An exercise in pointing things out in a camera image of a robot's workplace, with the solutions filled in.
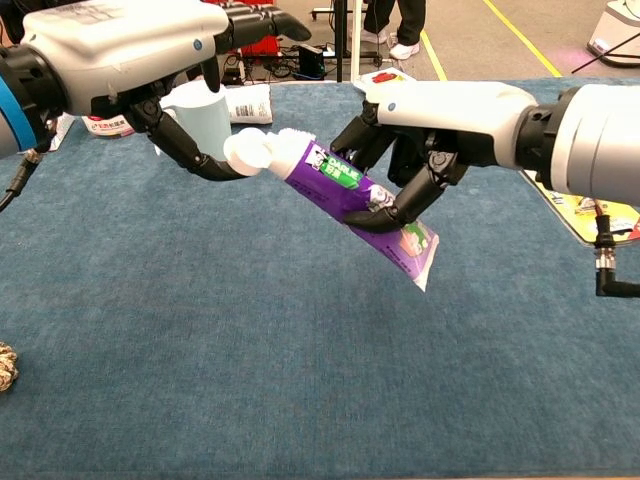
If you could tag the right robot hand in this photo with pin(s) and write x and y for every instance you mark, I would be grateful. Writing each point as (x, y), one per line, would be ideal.
(450, 115)

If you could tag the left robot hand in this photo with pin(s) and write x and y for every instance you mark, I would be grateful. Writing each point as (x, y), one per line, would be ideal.
(125, 50)

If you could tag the purple toothpaste tube white cap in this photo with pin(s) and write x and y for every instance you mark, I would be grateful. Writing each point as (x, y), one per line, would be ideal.
(320, 172)

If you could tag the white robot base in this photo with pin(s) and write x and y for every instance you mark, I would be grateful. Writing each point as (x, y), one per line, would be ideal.
(615, 35)

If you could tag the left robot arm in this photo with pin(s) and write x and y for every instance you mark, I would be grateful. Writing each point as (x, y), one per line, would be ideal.
(20, 100)

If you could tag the white snack packet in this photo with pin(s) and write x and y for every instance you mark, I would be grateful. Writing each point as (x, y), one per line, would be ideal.
(385, 77)

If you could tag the clear plastic candy jar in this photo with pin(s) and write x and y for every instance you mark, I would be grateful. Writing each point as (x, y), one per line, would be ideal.
(107, 126)

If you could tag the person's legs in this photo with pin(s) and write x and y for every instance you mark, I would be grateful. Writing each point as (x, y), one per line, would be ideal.
(405, 30)

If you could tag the white blue milk carton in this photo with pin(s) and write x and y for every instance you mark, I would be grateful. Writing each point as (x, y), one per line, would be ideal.
(62, 132)

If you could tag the red cabinet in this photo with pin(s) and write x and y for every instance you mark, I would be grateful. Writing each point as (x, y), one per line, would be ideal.
(260, 48)

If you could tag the white bottle yellow cap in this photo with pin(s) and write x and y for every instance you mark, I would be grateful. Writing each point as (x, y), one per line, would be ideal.
(250, 105)

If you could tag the razor in yellow blister pack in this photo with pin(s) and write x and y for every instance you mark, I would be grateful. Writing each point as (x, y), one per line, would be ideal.
(580, 220)

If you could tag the blue carpet table mat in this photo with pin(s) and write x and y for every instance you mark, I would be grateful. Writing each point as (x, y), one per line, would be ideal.
(200, 325)

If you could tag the white upright post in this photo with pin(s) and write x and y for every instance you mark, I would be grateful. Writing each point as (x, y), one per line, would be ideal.
(356, 50)

